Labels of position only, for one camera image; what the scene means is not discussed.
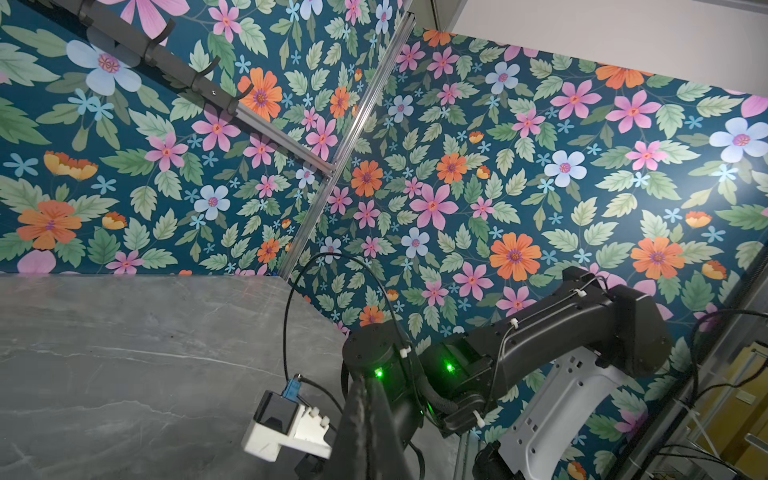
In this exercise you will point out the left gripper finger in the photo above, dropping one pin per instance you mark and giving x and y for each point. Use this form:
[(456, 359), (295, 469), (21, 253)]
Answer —
[(367, 445)]

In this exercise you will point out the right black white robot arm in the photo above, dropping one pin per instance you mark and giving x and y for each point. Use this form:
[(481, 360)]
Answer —
[(592, 335)]

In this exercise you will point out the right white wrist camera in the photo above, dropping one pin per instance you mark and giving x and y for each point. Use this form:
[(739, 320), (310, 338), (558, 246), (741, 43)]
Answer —
[(280, 422)]

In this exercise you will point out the black hook rail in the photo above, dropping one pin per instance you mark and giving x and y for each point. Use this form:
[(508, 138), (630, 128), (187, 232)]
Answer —
[(97, 15)]

